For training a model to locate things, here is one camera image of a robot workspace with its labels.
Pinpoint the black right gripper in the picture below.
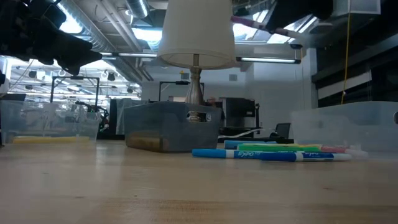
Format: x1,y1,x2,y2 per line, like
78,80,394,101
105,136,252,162
266,0,335,34

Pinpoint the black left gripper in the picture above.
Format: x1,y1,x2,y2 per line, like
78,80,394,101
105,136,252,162
0,21,103,75

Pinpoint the pink Expo marker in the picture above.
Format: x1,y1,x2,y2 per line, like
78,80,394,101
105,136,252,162
231,15,300,37

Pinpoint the green highlighter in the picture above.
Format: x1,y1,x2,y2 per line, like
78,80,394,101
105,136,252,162
237,144,321,152

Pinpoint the dark red Expo marker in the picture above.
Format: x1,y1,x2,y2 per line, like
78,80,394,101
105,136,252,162
319,145,368,157

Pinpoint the light blue Expo marker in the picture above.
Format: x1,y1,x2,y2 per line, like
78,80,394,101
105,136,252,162
192,148,265,159

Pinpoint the ceiling light bar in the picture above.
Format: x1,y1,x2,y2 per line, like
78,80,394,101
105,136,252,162
101,51,158,59
236,56,302,65

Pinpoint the clear plastic bin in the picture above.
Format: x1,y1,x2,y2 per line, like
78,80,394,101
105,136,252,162
0,99,102,144
290,101,398,160

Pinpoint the grey cloth cover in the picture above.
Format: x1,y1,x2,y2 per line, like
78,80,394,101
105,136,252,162
108,98,147,136

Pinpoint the silver table lamp white shade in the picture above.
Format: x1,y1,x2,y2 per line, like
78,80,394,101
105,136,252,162
156,0,237,123

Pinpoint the black equipment cabinet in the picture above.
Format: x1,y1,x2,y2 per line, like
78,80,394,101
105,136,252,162
219,96,261,129

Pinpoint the grey office chair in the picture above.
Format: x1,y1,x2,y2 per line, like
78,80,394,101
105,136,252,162
269,123,292,140

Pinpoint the smoky grey plastic bin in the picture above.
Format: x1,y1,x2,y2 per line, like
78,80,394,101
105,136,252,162
123,101,223,153

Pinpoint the black metal frame stand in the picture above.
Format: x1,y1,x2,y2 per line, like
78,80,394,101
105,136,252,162
158,80,191,102
49,75,101,113

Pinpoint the silver ventilation duct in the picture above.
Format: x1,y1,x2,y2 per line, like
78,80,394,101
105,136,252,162
58,0,155,82
126,0,150,18

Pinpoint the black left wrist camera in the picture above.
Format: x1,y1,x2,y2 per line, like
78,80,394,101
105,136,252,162
29,0,68,30

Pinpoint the black aluminium table frame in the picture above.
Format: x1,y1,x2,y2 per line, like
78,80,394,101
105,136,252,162
98,133,295,144

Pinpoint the white lamp power cord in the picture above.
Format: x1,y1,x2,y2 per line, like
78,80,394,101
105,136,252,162
217,127,265,139

